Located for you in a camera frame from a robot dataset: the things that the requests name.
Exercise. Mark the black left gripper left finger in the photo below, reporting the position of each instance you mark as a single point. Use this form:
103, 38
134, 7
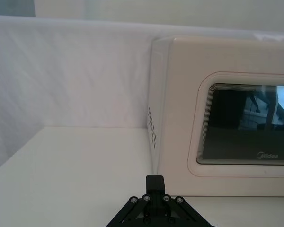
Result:
151, 183

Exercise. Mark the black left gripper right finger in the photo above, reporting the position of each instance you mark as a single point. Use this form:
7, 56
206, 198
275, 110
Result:
160, 183

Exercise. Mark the cream microwave oven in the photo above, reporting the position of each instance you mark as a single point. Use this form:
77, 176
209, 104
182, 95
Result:
180, 94

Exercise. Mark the white table cloth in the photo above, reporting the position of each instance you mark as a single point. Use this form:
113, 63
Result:
61, 82

